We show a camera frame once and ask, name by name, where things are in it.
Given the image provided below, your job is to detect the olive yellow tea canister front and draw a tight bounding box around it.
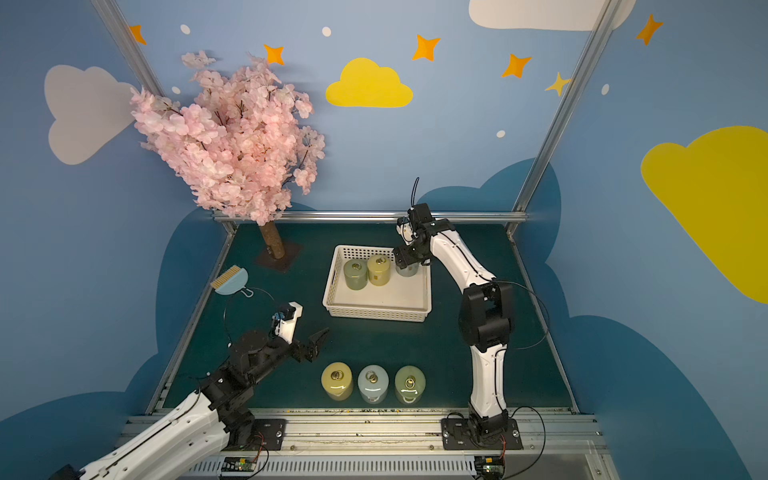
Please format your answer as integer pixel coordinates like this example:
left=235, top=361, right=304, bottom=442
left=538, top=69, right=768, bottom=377
left=321, top=362, right=354, bottom=401

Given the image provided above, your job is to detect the grey-blue tea canister back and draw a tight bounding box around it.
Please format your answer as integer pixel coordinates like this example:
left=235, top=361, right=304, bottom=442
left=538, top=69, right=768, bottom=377
left=396, top=263, right=420, bottom=278

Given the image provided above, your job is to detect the yellow tea canister back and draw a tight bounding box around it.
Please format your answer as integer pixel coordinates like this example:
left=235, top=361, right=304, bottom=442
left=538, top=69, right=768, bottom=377
left=367, top=255, right=391, bottom=286

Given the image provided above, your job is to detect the pale blue tea canister front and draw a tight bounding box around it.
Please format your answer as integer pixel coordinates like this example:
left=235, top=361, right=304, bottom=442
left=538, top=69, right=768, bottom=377
left=358, top=364, right=390, bottom=405

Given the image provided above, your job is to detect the white perforated plastic basket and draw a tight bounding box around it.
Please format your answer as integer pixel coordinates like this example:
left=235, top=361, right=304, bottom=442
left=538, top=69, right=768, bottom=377
left=322, top=245, right=432, bottom=323

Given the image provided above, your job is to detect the green tea canister back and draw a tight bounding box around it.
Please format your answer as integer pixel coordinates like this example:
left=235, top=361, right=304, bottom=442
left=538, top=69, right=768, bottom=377
left=343, top=259, right=368, bottom=291

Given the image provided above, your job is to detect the green tea canister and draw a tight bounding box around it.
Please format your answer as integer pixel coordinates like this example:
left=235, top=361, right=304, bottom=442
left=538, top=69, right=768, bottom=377
left=343, top=259, right=368, bottom=291
left=394, top=365, right=426, bottom=405

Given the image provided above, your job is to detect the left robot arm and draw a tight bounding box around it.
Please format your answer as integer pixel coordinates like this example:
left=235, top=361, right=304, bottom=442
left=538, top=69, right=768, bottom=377
left=51, top=328, right=330, bottom=479

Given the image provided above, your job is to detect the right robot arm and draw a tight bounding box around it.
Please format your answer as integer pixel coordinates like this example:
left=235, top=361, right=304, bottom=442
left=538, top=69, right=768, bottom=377
left=394, top=203, right=515, bottom=438

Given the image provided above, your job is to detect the teal hand brush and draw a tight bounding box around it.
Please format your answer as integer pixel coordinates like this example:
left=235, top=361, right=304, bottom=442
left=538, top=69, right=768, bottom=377
left=210, top=265, right=254, bottom=298

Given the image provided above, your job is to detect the left controller board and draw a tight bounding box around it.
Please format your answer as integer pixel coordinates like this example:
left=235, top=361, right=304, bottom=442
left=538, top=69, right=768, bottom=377
left=219, top=457, right=260, bottom=476

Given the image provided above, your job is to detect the controller board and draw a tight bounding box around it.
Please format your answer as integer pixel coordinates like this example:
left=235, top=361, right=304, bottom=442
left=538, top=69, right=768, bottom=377
left=219, top=457, right=260, bottom=476
left=473, top=456, right=505, bottom=480

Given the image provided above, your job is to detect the pink cherry blossom tree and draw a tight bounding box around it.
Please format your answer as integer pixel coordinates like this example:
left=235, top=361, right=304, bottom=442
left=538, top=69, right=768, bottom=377
left=131, top=51, right=325, bottom=260

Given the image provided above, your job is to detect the right controller board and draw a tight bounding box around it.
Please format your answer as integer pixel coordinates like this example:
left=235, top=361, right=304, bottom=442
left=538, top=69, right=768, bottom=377
left=473, top=456, right=505, bottom=480

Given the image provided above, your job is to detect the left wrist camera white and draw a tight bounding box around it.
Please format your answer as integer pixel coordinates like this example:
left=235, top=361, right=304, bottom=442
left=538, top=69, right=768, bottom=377
left=271, top=302, right=303, bottom=344

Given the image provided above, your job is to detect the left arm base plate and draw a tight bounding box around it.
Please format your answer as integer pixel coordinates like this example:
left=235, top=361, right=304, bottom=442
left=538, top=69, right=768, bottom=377
left=237, top=418, right=287, bottom=451

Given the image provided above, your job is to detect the dark metal tree base plate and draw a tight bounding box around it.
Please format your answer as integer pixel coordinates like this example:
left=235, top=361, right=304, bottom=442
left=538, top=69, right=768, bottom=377
left=253, top=241, right=302, bottom=272

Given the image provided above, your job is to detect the aluminium front rail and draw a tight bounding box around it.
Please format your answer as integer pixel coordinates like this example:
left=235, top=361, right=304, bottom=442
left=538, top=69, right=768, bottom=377
left=190, top=407, right=618, bottom=479

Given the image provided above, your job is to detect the back aluminium frame bar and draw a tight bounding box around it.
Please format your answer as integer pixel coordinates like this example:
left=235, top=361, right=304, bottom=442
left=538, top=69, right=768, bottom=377
left=213, top=210, right=529, bottom=225

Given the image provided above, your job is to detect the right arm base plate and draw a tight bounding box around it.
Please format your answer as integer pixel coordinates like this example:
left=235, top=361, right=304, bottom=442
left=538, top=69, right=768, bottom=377
left=440, top=415, right=524, bottom=450

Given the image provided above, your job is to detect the right aluminium frame post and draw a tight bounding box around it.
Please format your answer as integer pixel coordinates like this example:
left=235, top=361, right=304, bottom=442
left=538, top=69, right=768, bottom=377
left=505, top=0, right=623, bottom=243

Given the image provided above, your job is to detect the aluminium frame post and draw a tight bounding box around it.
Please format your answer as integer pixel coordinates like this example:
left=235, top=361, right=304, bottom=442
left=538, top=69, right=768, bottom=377
left=91, top=0, right=238, bottom=238
left=505, top=0, right=623, bottom=243

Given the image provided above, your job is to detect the left aluminium frame post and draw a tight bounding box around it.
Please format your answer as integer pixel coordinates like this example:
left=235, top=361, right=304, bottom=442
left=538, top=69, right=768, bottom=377
left=91, top=0, right=238, bottom=238

